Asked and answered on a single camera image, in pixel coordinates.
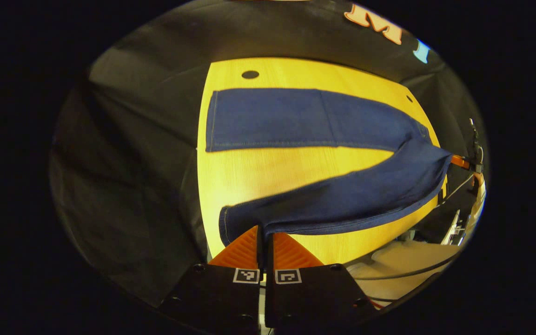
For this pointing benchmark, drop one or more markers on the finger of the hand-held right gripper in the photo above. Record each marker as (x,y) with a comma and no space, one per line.
(460,162)

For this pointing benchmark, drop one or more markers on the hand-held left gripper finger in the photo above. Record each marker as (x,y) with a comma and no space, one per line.
(260,256)
(270,256)

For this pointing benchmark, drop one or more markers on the blue denim jeans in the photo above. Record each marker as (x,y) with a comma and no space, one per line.
(365,195)

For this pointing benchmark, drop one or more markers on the black backdrop cloth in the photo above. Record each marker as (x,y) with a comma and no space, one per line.
(133,186)

